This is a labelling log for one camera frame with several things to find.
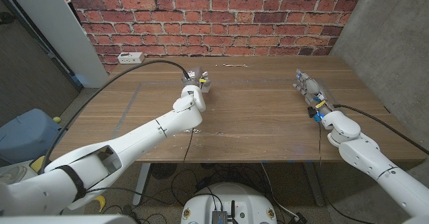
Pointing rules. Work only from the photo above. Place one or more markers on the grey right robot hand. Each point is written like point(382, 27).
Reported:
point(313, 91)

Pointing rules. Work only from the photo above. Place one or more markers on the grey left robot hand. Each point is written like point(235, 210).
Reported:
point(194, 76)

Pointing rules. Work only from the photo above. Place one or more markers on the small white block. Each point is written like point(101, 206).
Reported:
point(206, 88)

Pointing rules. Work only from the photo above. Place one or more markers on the clear cellophane sheet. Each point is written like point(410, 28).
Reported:
point(214, 133)

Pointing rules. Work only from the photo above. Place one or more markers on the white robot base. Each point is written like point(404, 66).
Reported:
point(248, 200)

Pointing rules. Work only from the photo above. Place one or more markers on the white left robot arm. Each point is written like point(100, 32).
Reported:
point(144, 137)

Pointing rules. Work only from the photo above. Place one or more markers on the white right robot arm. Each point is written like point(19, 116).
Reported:
point(368, 157)

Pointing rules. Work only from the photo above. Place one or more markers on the red brick print backdrop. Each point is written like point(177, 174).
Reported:
point(214, 16)

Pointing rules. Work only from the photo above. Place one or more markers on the white power strip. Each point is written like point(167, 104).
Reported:
point(130, 58)

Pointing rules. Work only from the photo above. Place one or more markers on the grey table leg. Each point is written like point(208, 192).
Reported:
point(313, 183)

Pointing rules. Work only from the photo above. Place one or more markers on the black round mesh object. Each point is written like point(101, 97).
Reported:
point(162, 171)

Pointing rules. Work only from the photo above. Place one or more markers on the white table leg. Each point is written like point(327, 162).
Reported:
point(140, 183)

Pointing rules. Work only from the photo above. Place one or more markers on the black power plug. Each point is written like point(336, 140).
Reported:
point(299, 218)

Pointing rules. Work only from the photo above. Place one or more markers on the black radio box with antenna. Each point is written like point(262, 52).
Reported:
point(221, 215)

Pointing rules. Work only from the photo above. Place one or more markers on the small yellow-green ball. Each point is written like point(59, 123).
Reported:
point(57, 119)

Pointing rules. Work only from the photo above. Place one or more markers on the white partition panel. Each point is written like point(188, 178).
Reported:
point(57, 26)

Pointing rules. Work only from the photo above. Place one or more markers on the yellow banana-shaped object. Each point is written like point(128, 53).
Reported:
point(100, 202)

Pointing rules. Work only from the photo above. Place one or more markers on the blue plastic bin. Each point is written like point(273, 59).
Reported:
point(27, 133)

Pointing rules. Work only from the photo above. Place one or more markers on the yellow and black foot pedal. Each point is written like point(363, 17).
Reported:
point(37, 163)

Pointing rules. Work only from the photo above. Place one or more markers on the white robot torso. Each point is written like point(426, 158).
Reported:
point(67, 220)

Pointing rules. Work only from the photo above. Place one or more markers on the grey sneaker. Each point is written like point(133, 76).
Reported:
point(11, 174)

